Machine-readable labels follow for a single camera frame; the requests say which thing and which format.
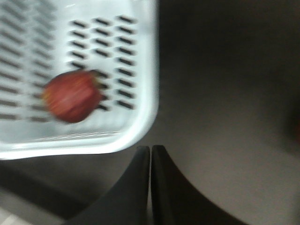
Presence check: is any light blue plastic basket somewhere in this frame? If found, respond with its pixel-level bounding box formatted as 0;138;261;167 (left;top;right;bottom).
0;0;158;160

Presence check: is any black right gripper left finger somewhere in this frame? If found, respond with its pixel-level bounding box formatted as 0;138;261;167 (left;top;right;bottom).
64;146;150;225

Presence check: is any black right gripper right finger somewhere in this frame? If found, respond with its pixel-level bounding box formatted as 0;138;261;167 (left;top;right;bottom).
151;145;243;225

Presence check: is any red yellow apple front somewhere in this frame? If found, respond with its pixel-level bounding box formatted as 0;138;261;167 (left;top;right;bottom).
41;70;104;123

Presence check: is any black wooden produce display stand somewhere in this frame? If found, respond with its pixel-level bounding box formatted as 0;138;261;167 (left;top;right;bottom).
0;0;300;225

